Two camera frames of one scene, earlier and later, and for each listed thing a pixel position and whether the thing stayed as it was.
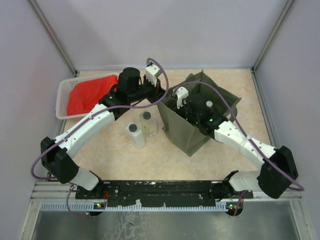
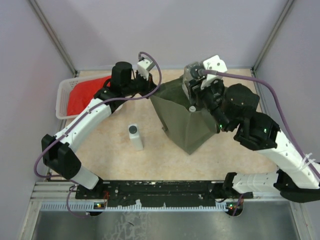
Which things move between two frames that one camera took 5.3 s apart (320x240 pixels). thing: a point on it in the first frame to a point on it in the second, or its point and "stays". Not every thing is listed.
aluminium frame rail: [48, 27] stays
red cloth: [85, 94] stays
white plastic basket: [65, 87] stays
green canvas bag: [189, 137] stays
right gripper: [179, 110] to [197, 92]
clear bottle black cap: [149, 123] to [193, 71]
